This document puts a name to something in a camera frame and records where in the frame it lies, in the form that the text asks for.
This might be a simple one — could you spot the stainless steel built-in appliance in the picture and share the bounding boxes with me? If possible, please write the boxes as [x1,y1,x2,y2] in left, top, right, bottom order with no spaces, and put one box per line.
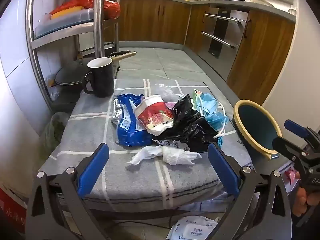
[197,4,250,68]

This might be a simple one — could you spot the green plastic bag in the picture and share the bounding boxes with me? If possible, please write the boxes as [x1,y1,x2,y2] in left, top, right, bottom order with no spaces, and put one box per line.
[41,112,69,155]

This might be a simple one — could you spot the wooden kitchen cabinets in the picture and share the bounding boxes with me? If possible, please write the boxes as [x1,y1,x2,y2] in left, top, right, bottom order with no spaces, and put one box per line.
[117,0,297,105]

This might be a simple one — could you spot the stainless steel rack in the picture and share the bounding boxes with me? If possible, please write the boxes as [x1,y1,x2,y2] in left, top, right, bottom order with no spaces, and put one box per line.
[25,0,120,105]

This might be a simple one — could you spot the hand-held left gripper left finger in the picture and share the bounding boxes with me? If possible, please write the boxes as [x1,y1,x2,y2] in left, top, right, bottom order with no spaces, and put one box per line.
[25,142,110,240]

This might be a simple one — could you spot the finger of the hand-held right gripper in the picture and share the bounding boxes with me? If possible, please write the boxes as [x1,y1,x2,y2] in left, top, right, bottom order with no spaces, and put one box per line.
[284,119,316,140]
[272,135,308,165]

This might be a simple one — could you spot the teal bin with yellow rim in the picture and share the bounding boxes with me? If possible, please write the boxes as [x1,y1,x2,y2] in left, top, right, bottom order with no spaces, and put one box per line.
[232,99,283,160]

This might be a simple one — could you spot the blue grey tray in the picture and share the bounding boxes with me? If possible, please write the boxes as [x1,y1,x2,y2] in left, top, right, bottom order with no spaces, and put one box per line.
[34,8,102,39]

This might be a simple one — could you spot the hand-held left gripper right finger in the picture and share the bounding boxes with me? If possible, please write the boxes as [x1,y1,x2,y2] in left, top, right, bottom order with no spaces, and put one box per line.
[207,142,295,240]

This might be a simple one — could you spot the white wet wipes pack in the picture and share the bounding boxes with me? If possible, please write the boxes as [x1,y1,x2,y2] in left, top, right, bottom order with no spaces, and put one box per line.
[166,216,219,240]

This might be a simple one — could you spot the red plastic bag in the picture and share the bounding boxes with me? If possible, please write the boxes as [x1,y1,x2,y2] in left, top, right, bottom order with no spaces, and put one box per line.
[50,0,121,19]

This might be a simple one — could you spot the grey checked blanket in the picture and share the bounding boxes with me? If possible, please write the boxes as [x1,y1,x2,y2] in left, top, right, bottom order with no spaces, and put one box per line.
[37,79,253,205]

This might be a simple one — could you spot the person's right hand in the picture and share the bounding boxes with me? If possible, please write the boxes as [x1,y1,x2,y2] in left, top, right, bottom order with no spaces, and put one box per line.
[291,171,309,217]

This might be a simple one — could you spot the clear plastic wrap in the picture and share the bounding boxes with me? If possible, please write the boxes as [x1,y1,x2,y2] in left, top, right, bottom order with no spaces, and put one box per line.
[151,83,184,103]

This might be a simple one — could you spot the dark wok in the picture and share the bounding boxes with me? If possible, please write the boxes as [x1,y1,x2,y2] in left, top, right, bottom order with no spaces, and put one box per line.
[54,60,93,92]

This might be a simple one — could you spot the white tissue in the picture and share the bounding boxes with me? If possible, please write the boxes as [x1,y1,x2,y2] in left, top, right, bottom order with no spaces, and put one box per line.
[126,145,203,167]

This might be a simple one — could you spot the red cardboard box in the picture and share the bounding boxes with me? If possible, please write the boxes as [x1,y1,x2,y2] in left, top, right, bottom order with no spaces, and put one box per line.
[0,184,28,233]

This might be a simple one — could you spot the blue face mask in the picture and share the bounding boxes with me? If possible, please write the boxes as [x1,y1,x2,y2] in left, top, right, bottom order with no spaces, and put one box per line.
[199,92,222,114]
[204,111,229,147]

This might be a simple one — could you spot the blue snack bag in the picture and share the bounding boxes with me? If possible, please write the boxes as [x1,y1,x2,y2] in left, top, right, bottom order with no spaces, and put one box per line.
[111,94,160,147]

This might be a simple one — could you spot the white bowl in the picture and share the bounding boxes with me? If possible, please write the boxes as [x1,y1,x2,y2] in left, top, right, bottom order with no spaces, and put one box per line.
[250,0,274,8]

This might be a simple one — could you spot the red floral paper cup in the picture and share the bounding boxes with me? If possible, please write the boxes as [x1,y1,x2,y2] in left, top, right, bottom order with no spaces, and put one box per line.
[134,94,175,137]

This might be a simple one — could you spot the black mug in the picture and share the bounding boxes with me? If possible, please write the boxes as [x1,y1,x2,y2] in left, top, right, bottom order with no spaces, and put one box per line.
[82,57,115,98]

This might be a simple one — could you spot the black pan with wooden handle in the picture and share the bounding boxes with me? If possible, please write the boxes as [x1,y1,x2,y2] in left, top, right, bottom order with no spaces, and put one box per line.
[107,51,137,61]

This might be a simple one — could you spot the black plastic bag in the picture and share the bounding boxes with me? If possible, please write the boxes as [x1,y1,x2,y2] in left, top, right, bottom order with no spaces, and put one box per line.
[152,94,218,153]

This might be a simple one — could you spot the pale green medicine box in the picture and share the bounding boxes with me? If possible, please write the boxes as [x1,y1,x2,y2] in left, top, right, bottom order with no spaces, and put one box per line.
[192,89,207,101]

